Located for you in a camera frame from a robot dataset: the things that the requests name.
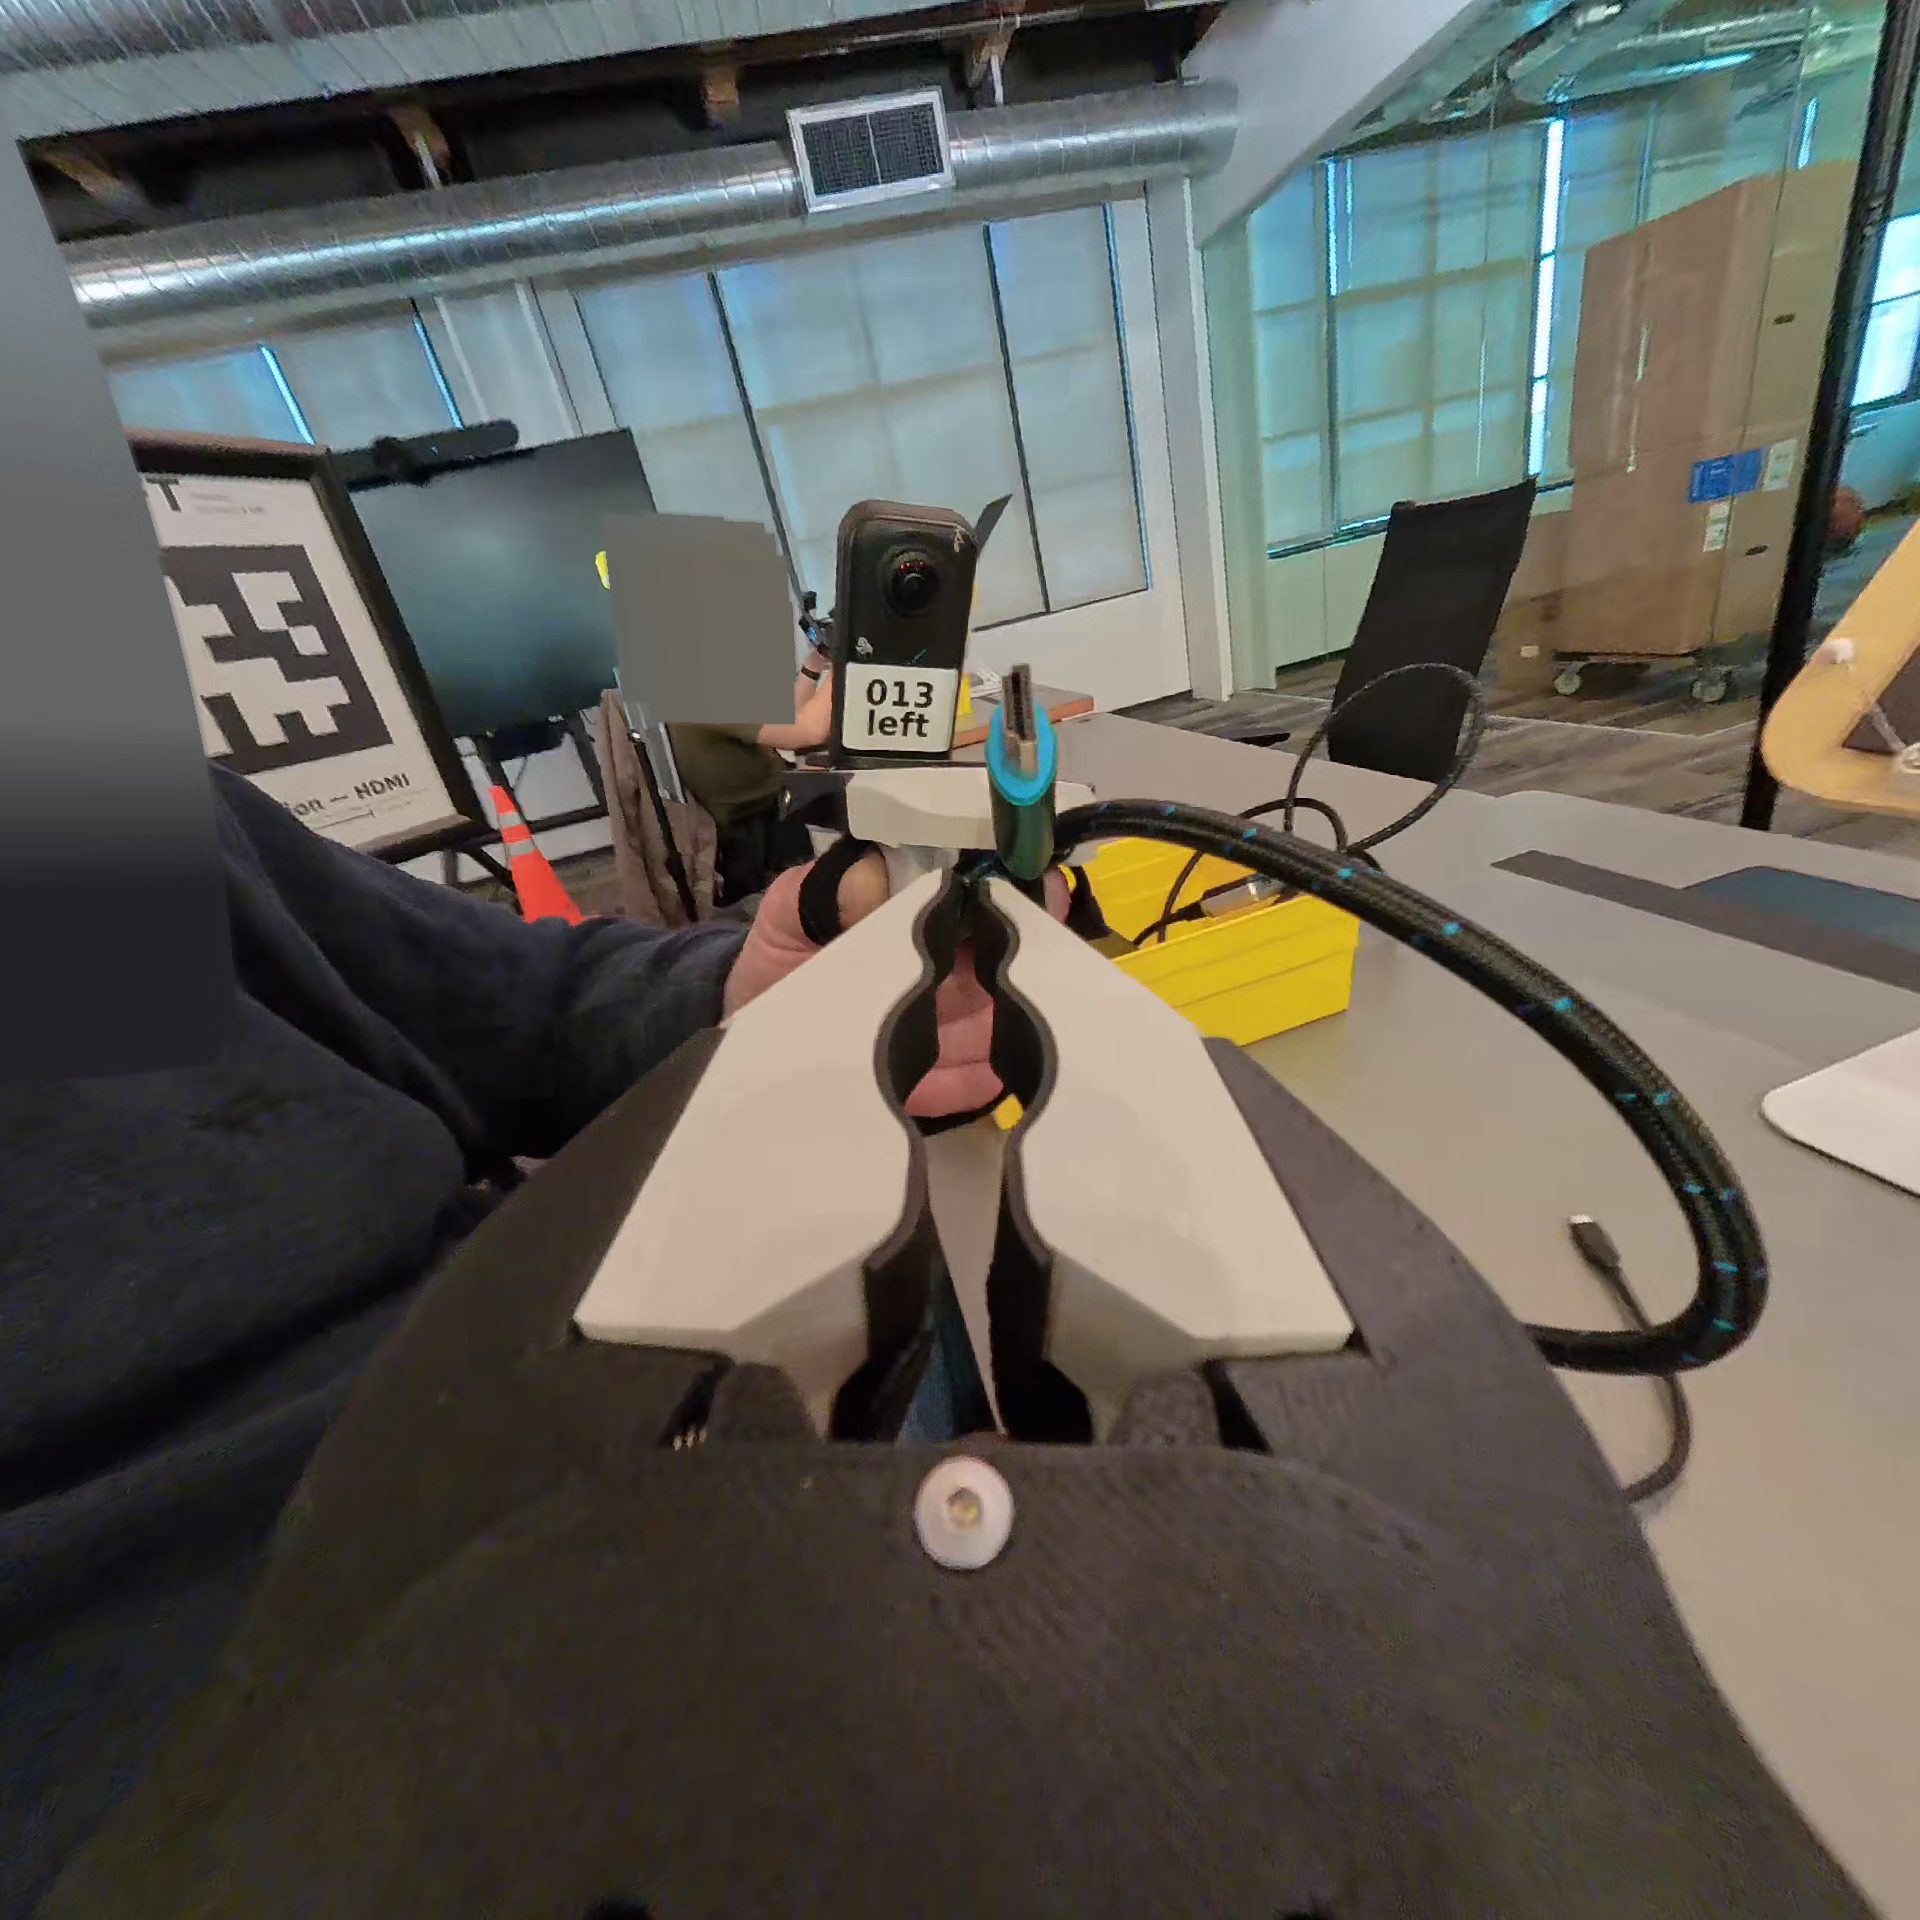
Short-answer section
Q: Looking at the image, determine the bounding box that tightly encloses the person's left hand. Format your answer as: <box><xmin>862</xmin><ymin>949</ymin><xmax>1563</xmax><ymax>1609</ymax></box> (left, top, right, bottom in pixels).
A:
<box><xmin>719</xmin><ymin>834</ymin><xmax>1088</xmax><ymax>1133</ymax></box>

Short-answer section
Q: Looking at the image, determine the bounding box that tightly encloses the black monitor screen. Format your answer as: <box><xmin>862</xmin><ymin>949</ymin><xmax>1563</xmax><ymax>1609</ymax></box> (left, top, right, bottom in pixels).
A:
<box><xmin>343</xmin><ymin>427</ymin><xmax>665</xmax><ymax>754</ymax></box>

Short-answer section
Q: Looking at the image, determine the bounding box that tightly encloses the yellow plastic bin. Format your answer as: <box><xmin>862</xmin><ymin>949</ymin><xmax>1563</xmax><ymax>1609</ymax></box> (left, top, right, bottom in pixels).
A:
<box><xmin>1003</xmin><ymin>833</ymin><xmax>1364</xmax><ymax>1049</ymax></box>

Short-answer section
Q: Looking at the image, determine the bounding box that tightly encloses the cart with cardboard boxes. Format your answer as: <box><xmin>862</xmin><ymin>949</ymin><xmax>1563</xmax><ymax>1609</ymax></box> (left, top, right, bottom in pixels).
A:
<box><xmin>1498</xmin><ymin>162</ymin><xmax>1920</xmax><ymax>712</ymax></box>

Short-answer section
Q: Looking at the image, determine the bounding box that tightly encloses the black stand pole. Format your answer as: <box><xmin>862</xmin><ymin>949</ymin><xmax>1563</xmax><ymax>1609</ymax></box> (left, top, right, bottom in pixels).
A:
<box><xmin>1738</xmin><ymin>0</ymin><xmax>1920</xmax><ymax>840</ymax></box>

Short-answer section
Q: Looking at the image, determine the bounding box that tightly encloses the black office chair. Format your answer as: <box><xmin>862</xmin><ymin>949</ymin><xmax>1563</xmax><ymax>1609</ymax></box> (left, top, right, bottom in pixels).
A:
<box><xmin>1319</xmin><ymin>477</ymin><xmax>1545</xmax><ymax>790</ymax></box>

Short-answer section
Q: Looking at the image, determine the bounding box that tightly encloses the black webcam bar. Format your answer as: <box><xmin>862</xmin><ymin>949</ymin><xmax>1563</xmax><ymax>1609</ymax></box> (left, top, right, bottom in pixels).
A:
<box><xmin>322</xmin><ymin>419</ymin><xmax>524</xmax><ymax>491</ymax></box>

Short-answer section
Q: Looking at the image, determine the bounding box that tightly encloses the black braided hdmi cable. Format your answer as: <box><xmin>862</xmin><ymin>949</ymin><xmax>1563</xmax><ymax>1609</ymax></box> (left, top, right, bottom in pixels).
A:
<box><xmin>1152</xmin><ymin>659</ymin><xmax>1490</xmax><ymax>938</ymax></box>
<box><xmin>913</xmin><ymin>664</ymin><xmax>1776</xmax><ymax>1379</ymax></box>

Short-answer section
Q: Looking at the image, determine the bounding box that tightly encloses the wooden rimmed black panel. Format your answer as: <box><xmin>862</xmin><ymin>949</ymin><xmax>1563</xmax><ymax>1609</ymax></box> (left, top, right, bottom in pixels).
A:
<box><xmin>1761</xmin><ymin>523</ymin><xmax>1920</xmax><ymax>830</ymax></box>

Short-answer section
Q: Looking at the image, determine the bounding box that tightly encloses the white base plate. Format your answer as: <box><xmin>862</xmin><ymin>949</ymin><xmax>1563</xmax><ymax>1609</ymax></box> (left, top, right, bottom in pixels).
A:
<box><xmin>1761</xmin><ymin>1027</ymin><xmax>1920</xmax><ymax>1205</ymax></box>

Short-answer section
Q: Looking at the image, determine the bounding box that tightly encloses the framed marker sign board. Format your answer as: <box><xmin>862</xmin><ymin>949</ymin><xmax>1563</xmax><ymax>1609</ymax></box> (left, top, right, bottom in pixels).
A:
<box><xmin>134</xmin><ymin>432</ymin><xmax>486</xmax><ymax>860</ymax></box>

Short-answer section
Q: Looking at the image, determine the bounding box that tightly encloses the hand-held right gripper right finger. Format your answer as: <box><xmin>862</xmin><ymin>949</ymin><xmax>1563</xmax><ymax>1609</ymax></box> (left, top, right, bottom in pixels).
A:
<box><xmin>967</xmin><ymin>870</ymin><xmax>1358</xmax><ymax>1384</ymax></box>

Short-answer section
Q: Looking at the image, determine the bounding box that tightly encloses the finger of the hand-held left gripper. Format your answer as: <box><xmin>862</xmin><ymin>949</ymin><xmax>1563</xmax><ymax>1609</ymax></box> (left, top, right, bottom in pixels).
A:
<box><xmin>843</xmin><ymin>766</ymin><xmax>1017</xmax><ymax>860</ymax></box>

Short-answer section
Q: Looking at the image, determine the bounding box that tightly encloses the person's left forearm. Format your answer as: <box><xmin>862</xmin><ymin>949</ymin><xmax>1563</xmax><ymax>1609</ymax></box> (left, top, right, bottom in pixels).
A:
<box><xmin>207</xmin><ymin>760</ymin><xmax>760</xmax><ymax>1165</ymax></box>

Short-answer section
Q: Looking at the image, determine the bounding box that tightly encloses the orange traffic cone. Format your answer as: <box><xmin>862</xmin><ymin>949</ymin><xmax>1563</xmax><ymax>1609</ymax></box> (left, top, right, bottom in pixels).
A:
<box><xmin>478</xmin><ymin>772</ymin><xmax>591</xmax><ymax>925</ymax></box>

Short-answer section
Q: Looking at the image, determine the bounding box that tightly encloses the thin black usb-c cable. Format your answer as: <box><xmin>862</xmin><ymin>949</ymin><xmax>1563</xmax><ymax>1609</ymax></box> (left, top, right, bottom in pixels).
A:
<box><xmin>1563</xmin><ymin>1214</ymin><xmax>1700</xmax><ymax>1509</ymax></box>

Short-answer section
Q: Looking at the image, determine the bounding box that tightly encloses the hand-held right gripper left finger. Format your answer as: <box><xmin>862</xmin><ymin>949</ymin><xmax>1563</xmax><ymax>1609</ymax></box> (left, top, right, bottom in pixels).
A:
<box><xmin>571</xmin><ymin>870</ymin><xmax>963</xmax><ymax>1370</ymax></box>

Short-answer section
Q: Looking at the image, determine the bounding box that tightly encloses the person's black top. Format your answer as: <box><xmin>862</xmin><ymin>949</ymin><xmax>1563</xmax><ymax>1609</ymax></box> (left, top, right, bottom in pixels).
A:
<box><xmin>0</xmin><ymin>977</ymin><xmax>697</xmax><ymax>1920</ymax></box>

